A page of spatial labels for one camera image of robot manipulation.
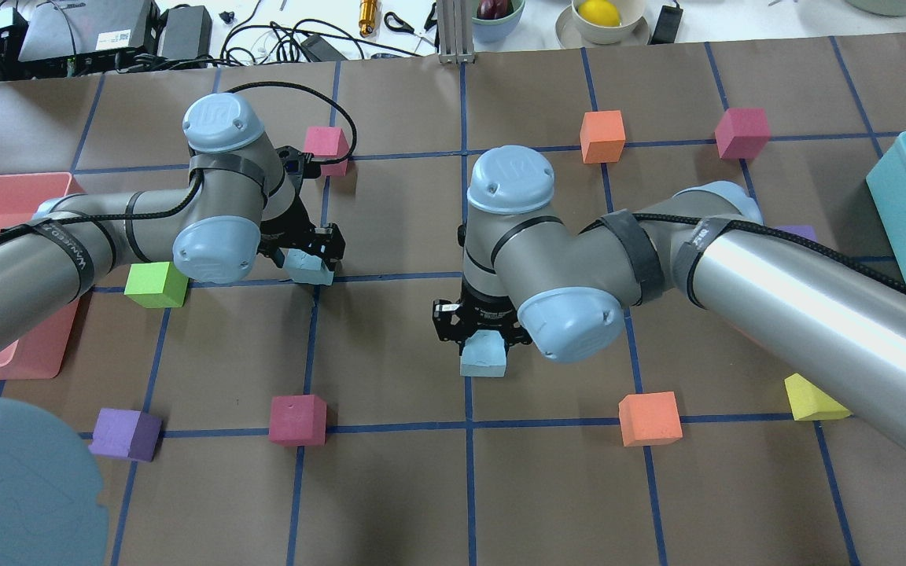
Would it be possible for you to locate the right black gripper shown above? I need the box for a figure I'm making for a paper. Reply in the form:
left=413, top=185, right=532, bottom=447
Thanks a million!
left=432, top=300, right=532, bottom=348

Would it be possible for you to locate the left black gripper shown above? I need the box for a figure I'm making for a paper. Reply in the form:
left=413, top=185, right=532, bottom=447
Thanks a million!
left=256, top=145, right=343, bottom=264

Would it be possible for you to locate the light blue block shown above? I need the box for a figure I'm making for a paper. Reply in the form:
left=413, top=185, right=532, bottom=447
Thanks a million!
left=283, top=248, right=334, bottom=286
left=459, top=329, right=507, bottom=377

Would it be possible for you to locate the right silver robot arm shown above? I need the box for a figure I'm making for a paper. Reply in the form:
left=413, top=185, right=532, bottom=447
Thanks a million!
left=432, top=145, right=906, bottom=448

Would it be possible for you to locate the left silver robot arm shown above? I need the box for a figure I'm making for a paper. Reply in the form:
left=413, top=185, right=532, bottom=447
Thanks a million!
left=0, top=85, right=346, bottom=351

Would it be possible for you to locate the crimson foam block far left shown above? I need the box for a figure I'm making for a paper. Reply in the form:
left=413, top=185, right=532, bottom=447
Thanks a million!
left=303, top=127, right=350, bottom=177

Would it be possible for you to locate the green foam block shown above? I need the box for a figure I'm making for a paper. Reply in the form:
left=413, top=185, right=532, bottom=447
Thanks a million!
left=123, top=262, right=190, bottom=309

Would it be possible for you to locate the crimson foam block with holes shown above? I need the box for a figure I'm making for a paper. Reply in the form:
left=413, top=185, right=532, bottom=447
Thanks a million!
left=267, top=395, right=330, bottom=447

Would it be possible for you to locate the orange foam block near right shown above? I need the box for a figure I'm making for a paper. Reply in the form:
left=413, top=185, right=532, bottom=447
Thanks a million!
left=618, top=391, right=683, bottom=447

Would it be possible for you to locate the orange foam block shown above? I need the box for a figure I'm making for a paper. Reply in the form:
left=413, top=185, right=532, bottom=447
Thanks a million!
left=618, top=391, right=683, bottom=447
left=580, top=108, right=627, bottom=164

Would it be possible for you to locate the orange foam block far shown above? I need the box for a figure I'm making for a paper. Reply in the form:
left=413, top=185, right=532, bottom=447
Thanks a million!
left=580, top=108, right=627, bottom=164

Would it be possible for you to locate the black power adapter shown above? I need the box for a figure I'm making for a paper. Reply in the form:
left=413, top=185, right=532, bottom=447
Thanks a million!
left=156, top=5, right=212, bottom=61

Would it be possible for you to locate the brass cylinder tool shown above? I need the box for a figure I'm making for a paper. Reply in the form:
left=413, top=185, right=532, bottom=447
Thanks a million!
left=357, top=0, right=378, bottom=37

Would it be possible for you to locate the purple foam block near left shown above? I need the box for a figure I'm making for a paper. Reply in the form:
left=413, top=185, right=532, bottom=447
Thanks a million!
left=89, top=408, right=162, bottom=462

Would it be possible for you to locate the purple foam block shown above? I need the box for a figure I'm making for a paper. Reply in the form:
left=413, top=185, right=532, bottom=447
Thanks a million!
left=775, top=225, right=819, bottom=241
left=89, top=408, right=162, bottom=462

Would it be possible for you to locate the black electronics box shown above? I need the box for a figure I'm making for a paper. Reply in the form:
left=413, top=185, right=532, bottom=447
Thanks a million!
left=18, top=1, right=160, bottom=65

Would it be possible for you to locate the bowl with purple fruit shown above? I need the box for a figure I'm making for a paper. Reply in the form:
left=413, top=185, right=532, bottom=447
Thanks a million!
left=469, top=1, right=526, bottom=43

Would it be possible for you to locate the bowl with lemon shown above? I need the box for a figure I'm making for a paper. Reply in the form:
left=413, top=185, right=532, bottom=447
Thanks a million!
left=556, top=1, right=650, bottom=48

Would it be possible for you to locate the pink plastic bin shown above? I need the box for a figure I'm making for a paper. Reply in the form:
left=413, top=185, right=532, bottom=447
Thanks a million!
left=0, top=172, right=80, bottom=380

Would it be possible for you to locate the crimson foam block far right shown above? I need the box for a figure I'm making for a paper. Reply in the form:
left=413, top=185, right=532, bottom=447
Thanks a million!
left=714, top=107, right=771, bottom=159

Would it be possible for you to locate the purple foam block near right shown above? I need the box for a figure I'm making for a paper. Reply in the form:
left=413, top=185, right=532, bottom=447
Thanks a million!
left=775, top=225, right=819, bottom=241

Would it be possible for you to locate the yellow foam block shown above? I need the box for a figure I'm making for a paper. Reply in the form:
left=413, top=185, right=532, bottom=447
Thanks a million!
left=783, top=373, right=853, bottom=421

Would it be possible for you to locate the black braided cable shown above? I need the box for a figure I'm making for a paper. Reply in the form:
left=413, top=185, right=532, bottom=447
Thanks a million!
left=0, top=81, right=358, bottom=237

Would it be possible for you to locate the aluminium frame post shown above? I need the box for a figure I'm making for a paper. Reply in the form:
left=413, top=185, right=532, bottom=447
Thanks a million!
left=436, top=0, right=476, bottom=64

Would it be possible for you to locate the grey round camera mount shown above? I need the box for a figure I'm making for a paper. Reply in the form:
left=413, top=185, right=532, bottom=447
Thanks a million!
left=0, top=398, right=109, bottom=565

